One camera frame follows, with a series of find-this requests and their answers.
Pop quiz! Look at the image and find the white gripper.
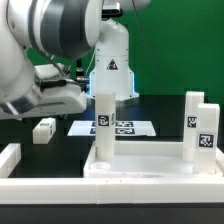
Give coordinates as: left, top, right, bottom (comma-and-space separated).
0, 83, 87, 120

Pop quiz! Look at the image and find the white desk top tray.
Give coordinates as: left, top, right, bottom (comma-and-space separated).
82, 140, 224, 179

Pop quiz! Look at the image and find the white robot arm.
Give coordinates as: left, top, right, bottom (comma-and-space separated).
0, 0, 151, 120

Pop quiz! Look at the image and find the fiducial marker sheet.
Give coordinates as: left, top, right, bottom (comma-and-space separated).
68, 120, 156, 136

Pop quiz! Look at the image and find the black camera stand pole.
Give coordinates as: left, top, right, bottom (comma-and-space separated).
76, 59, 89, 83

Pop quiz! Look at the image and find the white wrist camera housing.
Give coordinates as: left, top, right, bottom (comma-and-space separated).
35, 63, 68, 81

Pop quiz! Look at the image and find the white left barrier wall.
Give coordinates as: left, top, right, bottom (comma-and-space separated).
0, 143, 21, 178

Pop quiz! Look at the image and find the white barrier wall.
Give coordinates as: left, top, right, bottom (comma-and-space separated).
216, 147, 224, 176
0, 143, 21, 178
0, 177, 224, 204

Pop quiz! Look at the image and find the white front barrier wall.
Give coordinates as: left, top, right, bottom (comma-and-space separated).
0, 177, 224, 204

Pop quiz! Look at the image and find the white right barrier wall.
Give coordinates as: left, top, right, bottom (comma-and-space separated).
216, 147, 224, 176

